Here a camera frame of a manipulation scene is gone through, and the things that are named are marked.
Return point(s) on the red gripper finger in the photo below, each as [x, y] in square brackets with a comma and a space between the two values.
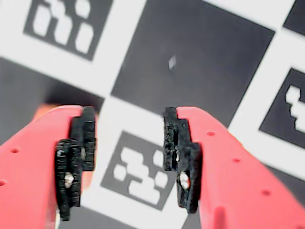
[28, 179]
[238, 190]

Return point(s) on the black white marker checkerboard mat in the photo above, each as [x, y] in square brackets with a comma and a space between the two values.
[190, 47]

